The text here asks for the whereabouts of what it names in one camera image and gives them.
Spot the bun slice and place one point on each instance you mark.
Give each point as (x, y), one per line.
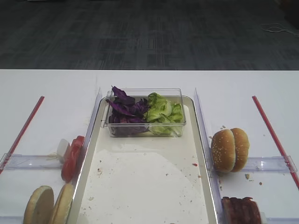
(62, 206)
(39, 206)

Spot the green lettuce leaves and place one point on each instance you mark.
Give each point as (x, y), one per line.
(162, 110)

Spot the red tomato slices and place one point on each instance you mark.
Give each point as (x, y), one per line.
(70, 159)

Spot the brown meat patties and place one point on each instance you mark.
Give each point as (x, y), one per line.
(241, 210)

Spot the clear plastic salad box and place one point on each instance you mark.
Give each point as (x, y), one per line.
(172, 94)

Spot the purple cabbage leaves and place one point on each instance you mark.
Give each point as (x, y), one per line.
(127, 113)

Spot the left long clear divider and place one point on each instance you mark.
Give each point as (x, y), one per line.
(90, 130)

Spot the long clear divider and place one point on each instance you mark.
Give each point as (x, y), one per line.
(90, 130)
(211, 174)

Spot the right long clear divider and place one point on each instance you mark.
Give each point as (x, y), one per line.
(211, 174)

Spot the white metal tray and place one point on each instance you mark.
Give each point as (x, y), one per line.
(144, 180)

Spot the sesame bun top front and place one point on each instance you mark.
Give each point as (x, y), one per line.
(223, 151)

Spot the sesame bun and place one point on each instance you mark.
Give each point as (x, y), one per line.
(241, 149)
(223, 151)

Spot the sesame bun top rear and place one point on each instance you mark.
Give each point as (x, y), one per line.
(241, 149)

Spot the right red strip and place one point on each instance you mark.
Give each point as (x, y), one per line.
(277, 141)

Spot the red strip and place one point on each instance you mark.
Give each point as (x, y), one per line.
(20, 135)
(277, 141)

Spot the left red strip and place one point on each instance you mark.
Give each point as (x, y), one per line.
(20, 135)

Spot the right upper clear rail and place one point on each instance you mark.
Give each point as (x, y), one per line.
(275, 164)

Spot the clear rail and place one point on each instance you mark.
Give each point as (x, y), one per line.
(277, 220)
(29, 162)
(275, 164)

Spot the left upper clear rail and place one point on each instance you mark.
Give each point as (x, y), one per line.
(29, 162)

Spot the right lower clear rail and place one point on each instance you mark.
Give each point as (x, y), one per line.
(277, 220)

